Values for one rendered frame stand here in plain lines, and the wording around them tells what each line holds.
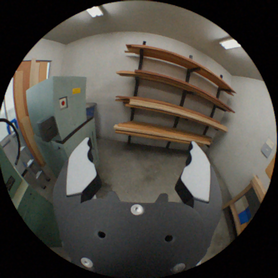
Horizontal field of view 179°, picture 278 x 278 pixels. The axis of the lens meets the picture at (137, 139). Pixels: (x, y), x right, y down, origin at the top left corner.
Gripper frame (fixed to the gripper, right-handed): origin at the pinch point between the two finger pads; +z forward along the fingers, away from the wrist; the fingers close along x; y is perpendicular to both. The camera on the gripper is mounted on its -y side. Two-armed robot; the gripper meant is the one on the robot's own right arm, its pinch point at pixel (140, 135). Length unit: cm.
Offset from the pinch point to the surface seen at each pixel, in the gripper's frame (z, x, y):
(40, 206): -22, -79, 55
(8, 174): -22, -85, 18
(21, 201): -29, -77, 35
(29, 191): -17, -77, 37
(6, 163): -17, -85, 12
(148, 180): 73, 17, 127
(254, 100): 90, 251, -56
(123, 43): 177, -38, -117
